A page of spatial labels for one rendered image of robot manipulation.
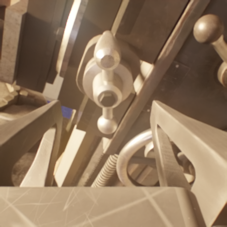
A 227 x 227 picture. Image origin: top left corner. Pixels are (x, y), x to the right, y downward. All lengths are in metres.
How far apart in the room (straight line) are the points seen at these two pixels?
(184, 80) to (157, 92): 0.05
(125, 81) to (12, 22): 0.27
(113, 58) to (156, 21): 0.16
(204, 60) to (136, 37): 0.12
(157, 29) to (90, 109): 0.18
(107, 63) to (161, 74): 0.19
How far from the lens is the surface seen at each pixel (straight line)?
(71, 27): 0.40
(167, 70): 0.37
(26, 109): 0.89
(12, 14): 0.47
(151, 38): 0.34
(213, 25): 0.28
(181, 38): 0.35
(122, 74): 0.29
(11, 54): 0.50
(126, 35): 0.33
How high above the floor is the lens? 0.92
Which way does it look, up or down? 14 degrees down
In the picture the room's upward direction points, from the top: 72 degrees counter-clockwise
